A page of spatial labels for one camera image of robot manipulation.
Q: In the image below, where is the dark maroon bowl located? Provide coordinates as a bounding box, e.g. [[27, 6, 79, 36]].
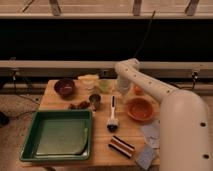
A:
[[54, 78, 75, 98]]

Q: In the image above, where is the striped brown white block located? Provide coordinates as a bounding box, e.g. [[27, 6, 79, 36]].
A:
[[108, 136, 135, 159]]

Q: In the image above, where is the pale yellow container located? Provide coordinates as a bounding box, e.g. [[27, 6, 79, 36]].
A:
[[78, 74, 99, 90]]

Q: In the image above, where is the blue sponge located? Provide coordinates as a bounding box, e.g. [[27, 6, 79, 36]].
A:
[[135, 145, 156, 170]]

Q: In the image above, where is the black cable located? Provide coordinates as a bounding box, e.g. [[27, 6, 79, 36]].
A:
[[133, 10, 157, 60]]

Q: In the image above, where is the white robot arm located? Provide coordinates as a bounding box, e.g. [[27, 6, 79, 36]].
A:
[[115, 58, 213, 171]]

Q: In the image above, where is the light green cup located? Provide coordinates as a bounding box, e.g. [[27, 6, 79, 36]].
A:
[[99, 79, 109, 93]]

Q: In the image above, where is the small orange ball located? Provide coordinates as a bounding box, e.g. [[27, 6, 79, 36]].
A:
[[133, 85, 143, 95]]

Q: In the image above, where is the orange red bowl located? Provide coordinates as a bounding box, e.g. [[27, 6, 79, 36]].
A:
[[126, 98, 154, 122]]

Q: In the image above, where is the grey blue cloth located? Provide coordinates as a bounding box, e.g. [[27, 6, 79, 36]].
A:
[[140, 120, 160, 149]]

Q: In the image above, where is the metal cup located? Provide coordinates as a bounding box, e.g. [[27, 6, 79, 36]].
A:
[[89, 94, 101, 111]]

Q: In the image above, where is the dark brown food piece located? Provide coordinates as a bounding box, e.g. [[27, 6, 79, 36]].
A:
[[68, 101, 90, 110]]

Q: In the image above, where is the green plastic tray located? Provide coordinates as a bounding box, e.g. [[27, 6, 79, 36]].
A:
[[20, 110, 92, 163]]

